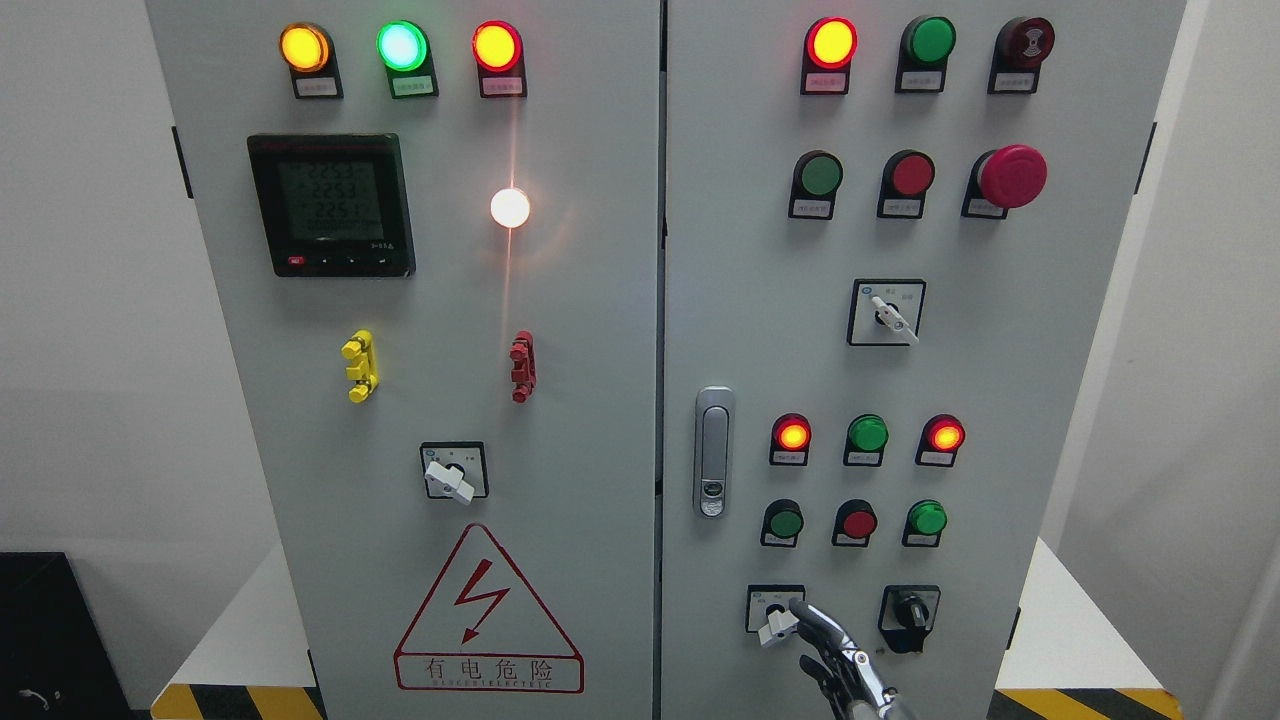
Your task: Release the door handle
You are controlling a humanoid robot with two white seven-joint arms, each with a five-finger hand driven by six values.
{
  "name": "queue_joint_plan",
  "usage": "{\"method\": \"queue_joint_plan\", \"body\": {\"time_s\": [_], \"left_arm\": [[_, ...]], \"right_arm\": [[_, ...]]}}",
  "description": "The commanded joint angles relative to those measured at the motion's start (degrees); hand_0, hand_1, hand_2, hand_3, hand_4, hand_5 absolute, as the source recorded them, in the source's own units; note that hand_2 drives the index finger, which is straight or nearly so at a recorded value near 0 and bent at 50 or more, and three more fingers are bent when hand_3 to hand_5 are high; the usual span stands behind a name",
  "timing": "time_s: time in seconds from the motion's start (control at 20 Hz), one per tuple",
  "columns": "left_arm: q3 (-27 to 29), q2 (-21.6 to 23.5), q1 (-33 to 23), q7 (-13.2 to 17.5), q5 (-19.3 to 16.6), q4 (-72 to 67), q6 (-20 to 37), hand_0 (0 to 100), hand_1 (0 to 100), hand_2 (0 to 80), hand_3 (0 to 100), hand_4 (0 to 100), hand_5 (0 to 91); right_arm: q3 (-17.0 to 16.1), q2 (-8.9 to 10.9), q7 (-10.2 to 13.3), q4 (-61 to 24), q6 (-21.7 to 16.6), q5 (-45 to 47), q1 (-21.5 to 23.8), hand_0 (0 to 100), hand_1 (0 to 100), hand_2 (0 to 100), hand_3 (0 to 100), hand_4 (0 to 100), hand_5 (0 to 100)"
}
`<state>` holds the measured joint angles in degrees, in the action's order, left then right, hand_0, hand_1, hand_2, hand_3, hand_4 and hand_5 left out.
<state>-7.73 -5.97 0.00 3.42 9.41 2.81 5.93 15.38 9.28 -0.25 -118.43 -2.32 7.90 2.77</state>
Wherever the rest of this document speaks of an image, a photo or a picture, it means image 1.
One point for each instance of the yellow indicator light top left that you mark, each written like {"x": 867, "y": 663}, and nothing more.
{"x": 309, "y": 52}

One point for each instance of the left door rotary selector switch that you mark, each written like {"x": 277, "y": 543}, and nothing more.
{"x": 455, "y": 470}

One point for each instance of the white platform with hazard stripes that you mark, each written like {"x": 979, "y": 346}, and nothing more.
{"x": 1066, "y": 660}

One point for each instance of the red push button lower middle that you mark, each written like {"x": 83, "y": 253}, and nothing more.
{"x": 855, "y": 523}

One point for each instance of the green indicator light right top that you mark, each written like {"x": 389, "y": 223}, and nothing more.
{"x": 925, "y": 45}

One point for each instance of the red indicator light left door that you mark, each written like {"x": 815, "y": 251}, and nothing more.
{"x": 499, "y": 55}

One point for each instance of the silver door lock handle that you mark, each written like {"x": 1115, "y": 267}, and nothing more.
{"x": 713, "y": 449}

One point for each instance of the white lit indicator light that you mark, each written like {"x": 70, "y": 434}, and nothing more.
{"x": 510, "y": 208}

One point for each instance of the bottom white-knob selector switch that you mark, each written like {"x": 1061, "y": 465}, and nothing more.
{"x": 769, "y": 615}

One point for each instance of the upper right rotary selector switch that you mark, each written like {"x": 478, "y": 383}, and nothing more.
{"x": 885, "y": 312}

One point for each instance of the green lit indicator light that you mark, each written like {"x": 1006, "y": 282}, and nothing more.
{"x": 408, "y": 59}

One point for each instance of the yellow terminal connector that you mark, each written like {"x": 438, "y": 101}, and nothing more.
{"x": 362, "y": 369}

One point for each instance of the right grey cabinet door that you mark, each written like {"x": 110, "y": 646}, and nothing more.
{"x": 760, "y": 303}

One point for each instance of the red emergency stop mushroom button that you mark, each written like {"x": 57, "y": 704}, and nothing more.
{"x": 1004, "y": 179}

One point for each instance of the black digital power meter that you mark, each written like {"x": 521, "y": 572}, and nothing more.
{"x": 333, "y": 205}

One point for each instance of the green push button lower right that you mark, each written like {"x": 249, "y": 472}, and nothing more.
{"x": 924, "y": 524}

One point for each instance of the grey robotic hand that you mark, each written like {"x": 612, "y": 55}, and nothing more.
{"x": 844, "y": 673}

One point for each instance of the green indicator lower middle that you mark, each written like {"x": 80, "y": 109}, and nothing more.
{"x": 866, "y": 438}

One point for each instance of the black box lower left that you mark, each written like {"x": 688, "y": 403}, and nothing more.
{"x": 53, "y": 664}

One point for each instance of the red electric hazard warning sign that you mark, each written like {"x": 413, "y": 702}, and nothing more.
{"x": 482, "y": 627}

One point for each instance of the red indicator light right top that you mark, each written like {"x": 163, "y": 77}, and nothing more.
{"x": 830, "y": 45}

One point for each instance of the grey cabinet door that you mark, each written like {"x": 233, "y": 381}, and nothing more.
{"x": 760, "y": 303}
{"x": 573, "y": 471}

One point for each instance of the bottom black-knob selector switch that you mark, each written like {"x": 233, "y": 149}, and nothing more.
{"x": 907, "y": 616}

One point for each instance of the red lit indicator lower left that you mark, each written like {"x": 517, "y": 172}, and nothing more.
{"x": 791, "y": 436}

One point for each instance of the left grey cabinet door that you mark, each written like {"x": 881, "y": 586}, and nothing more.
{"x": 573, "y": 471}

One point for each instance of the red push button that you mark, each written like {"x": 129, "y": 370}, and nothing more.
{"x": 855, "y": 523}
{"x": 906, "y": 177}

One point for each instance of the red push button upper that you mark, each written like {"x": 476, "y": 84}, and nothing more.
{"x": 906, "y": 177}

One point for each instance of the red lit indicator lower right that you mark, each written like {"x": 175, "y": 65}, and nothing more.
{"x": 941, "y": 438}

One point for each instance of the red lit indicator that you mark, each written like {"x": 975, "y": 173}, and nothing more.
{"x": 941, "y": 438}
{"x": 791, "y": 436}

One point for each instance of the green push button upper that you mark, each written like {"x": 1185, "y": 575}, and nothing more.
{"x": 815, "y": 181}

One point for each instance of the red terminal connector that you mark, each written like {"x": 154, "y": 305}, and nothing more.
{"x": 523, "y": 373}

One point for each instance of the dark red buzzer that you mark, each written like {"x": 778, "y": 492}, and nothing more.
{"x": 1020, "y": 49}

